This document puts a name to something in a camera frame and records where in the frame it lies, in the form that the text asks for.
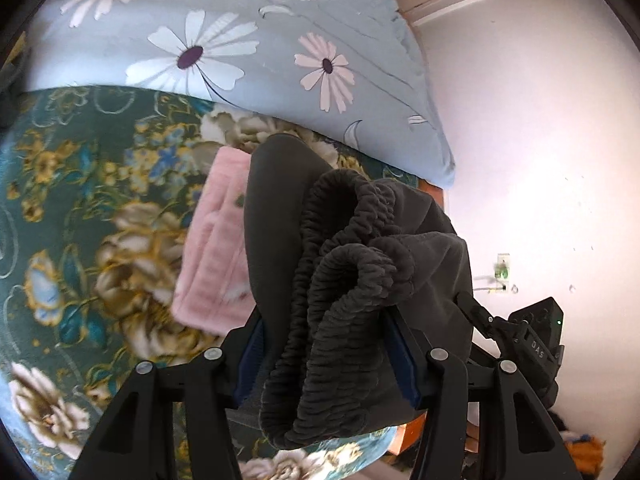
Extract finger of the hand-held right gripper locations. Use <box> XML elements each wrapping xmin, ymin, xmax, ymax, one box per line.
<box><xmin>454</xmin><ymin>290</ymin><xmax>527</xmax><ymax>347</ymax></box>

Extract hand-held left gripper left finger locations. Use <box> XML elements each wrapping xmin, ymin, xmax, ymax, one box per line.
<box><xmin>66</xmin><ymin>310</ymin><xmax>265</xmax><ymax>480</ymax></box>

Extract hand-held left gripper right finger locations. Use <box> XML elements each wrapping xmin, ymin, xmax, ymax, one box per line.
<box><xmin>384</xmin><ymin>309</ymin><xmax>584</xmax><ymax>480</ymax></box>

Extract dark grey pants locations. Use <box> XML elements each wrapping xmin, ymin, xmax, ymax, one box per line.
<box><xmin>242</xmin><ymin>135</ymin><xmax>476</xmax><ymax>452</ymax></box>

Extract pink folded garment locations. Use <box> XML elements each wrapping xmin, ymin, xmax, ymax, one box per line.
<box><xmin>172</xmin><ymin>146</ymin><xmax>266</xmax><ymax>337</ymax></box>

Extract orange and black object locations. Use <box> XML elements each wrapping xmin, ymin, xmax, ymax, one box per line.
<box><xmin>547</xmin><ymin>410</ymin><xmax>609</xmax><ymax>479</ymax></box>

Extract teal floral blanket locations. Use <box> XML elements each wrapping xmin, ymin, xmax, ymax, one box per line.
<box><xmin>0</xmin><ymin>85</ymin><xmax>442</xmax><ymax>480</ymax></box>

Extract blue daisy print duvet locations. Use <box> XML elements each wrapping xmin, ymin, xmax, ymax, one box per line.
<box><xmin>22</xmin><ymin>0</ymin><xmax>457</xmax><ymax>189</ymax></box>

